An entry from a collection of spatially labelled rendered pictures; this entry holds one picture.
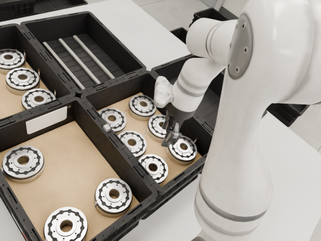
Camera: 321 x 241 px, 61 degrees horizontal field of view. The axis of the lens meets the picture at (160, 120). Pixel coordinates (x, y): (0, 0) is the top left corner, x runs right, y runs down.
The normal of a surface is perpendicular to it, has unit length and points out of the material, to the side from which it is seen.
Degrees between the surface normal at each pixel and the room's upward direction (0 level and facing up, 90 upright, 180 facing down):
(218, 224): 87
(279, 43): 61
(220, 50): 102
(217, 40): 91
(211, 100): 0
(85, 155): 0
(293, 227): 0
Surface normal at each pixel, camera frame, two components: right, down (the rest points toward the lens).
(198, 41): -0.95, -0.05
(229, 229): -0.22, 0.60
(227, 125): -0.95, 0.19
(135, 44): 0.28, -0.62
